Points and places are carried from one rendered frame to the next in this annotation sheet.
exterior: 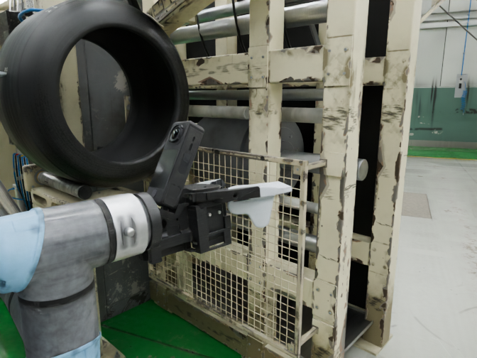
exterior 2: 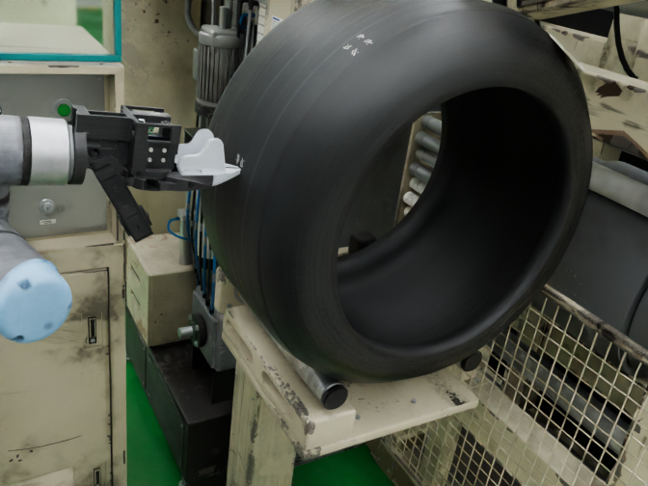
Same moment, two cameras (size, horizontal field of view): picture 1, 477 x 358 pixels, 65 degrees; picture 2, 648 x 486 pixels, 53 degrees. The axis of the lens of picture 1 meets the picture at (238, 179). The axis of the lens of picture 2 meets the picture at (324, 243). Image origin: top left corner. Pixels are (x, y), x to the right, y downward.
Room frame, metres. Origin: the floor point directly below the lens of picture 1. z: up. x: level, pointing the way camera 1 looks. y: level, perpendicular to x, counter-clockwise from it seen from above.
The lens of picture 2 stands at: (0.33, 0.32, 1.56)
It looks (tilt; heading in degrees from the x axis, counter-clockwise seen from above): 26 degrees down; 15
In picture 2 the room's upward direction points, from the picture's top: 8 degrees clockwise
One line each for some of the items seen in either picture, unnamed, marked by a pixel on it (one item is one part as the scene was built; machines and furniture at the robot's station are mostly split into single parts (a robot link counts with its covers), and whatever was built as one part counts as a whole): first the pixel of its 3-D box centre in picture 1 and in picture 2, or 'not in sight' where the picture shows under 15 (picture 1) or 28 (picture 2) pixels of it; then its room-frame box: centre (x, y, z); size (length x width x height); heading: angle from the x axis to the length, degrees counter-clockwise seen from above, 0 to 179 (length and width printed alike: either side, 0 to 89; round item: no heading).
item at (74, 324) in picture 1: (57, 321); not in sight; (0.38, 0.21, 0.94); 0.11 x 0.08 x 0.11; 41
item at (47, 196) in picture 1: (63, 202); (282, 365); (1.24, 0.61, 0.83); 0.36 x 0.09 x 0.06; 47
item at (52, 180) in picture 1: (62, 184); (286, 337); (1.24, 0.60, 0.90); 0.35 x 0.05 x 0.05; 47
